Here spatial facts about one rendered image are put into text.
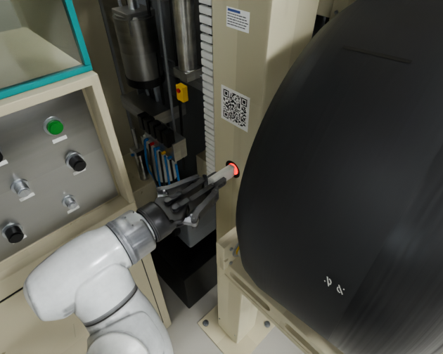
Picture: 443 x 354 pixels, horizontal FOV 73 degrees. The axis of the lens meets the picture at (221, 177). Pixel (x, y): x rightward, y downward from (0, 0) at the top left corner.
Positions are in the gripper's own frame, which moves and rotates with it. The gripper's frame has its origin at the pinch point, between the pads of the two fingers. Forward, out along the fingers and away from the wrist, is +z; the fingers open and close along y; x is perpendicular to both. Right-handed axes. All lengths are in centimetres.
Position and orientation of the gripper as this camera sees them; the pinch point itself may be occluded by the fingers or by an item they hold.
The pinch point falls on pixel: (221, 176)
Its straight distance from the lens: 67.7
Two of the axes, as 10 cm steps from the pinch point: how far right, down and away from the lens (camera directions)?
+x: 0.0, 7.2, 6.9
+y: -6.9, -5.0, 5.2
